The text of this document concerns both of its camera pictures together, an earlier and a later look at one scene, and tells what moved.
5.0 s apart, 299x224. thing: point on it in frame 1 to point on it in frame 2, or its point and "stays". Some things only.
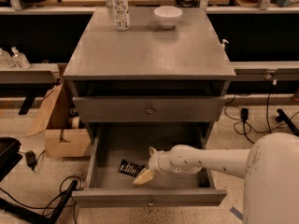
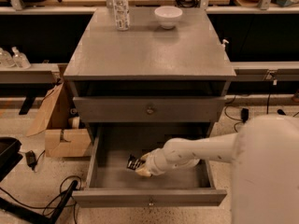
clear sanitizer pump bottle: x=19 y=60 stays
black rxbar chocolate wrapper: x=129 y=168 to x=134 y=162
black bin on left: x=9 y=156 stays
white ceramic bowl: x=167 y=16 stays
